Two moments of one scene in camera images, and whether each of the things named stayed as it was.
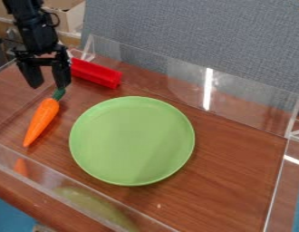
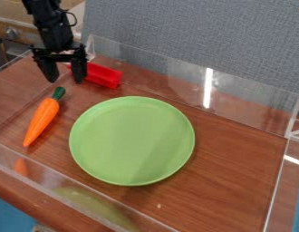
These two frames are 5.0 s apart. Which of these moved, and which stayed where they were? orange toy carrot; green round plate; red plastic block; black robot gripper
Moved: black robot gripper
Stayed: red plastic block; green round plate; orange toy carrot
